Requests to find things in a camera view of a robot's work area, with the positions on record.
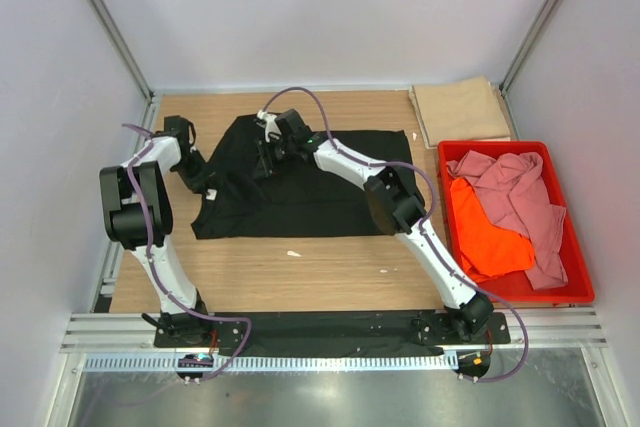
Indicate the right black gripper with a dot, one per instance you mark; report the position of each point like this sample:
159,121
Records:
264,166

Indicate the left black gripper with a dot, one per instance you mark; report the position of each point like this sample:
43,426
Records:
204,177

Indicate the black t-shirt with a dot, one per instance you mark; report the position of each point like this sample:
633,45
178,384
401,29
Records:
298,201

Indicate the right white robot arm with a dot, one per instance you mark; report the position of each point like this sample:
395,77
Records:
397,209

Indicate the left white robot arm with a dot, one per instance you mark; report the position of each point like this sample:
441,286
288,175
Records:
137,215

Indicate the folded beige t-shirt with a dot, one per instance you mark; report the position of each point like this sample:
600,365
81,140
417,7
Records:
464,110

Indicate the orange t-shirt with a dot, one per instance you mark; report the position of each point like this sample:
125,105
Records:
487,251

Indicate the pink t-shirt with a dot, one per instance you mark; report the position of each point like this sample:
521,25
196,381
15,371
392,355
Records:
514,197

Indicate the red plastic bin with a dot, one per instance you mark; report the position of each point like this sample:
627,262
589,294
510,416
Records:
515,286

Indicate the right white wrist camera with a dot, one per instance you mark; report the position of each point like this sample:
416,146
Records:
288,124

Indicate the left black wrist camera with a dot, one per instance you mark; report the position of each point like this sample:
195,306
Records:
181,128

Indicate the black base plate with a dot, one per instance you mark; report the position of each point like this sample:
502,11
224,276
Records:
340,334

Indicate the white slotted cable duct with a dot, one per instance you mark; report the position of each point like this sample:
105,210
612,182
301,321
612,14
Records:
198,363

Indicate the left aluminium frame post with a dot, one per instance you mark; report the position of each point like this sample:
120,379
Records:
114,35

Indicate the aluminium frame post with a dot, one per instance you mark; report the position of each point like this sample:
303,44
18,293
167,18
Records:
114,35
540,22

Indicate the right aluminium frame post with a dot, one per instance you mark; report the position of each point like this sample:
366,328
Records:
540,22

